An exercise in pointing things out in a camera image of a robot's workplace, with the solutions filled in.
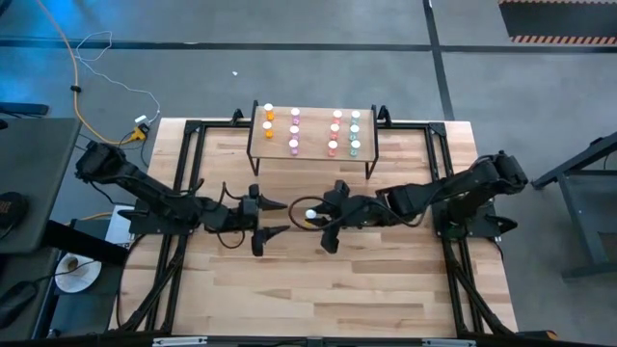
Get white paper sheet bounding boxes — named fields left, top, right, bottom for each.
left=104, top=204, right=136, bottom=247

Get white charger cable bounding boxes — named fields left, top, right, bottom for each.
left=74, top=30, right=163, bottom=125

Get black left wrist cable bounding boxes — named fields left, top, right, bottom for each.
left=211, top=180, right=248, bottom=251

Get black round disc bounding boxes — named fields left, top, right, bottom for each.
left=0, top=191, right=29, bottom=232

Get black metal stand frame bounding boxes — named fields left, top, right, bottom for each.
left=529, top=129, right=617, bottom=280

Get wooden shelf black legs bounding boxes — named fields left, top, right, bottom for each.
left=245, top=99, right=381, bottom=180

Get yellow extension cable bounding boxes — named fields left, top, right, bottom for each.
left=34, top=0, right=150, bottom=146

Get black hazard-striped floor mat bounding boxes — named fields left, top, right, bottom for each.
left=497, top=0, right=617, bottom=46

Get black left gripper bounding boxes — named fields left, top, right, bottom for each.
left=204, top=182, right=291, bottom=257

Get black aluminium table frame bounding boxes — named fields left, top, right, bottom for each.
left=108, top=108, right=517, bottom=338

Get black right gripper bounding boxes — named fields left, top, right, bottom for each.
left=311, top=179, right=389, bottom=255

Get silver aluminium profile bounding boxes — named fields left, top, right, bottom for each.
left=152, top=336, right=208, bottom=347
left=422, top=338, right=478, bottom=347

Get dark grey desk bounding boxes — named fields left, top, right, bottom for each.
left=0, top=118, right=83, bottom=254

